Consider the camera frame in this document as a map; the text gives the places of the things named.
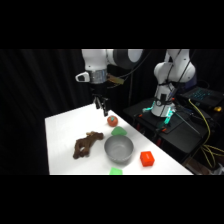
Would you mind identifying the orange toy tomato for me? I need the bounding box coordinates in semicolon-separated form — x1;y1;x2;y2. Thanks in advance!
106;114;120;128

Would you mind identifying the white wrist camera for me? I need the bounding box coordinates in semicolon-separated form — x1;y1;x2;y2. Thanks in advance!
75;71;91;84

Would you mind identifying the black laptop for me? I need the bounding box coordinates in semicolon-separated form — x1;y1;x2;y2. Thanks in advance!
179;85;224;110

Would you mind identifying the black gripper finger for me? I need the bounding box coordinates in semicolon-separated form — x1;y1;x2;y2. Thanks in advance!
101;97;110;117
93;96;102;111

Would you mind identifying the orange wrist cable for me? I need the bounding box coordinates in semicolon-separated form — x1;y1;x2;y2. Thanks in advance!
106;74;126;89

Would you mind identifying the orange-red block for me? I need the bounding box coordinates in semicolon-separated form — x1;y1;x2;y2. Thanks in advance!
139;150;156;168

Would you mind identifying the green rounded toy piece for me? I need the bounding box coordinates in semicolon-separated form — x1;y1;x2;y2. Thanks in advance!
110;126;129;137

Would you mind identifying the green flat block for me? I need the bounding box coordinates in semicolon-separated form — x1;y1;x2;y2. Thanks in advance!
109;166;124;176

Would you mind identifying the yellow cable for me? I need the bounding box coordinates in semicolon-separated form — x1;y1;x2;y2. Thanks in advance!
187;97;224;169

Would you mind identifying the black robot stand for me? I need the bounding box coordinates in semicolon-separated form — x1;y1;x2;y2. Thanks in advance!
123;97;224;164

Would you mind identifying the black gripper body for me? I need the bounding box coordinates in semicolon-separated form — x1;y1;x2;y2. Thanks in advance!
90;82;109;100

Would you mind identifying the brown plush deer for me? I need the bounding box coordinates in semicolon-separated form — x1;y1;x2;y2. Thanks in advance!
72;131;105;160

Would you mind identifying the grey bowl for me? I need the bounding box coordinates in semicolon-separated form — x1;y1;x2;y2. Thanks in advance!
103;134;135;164

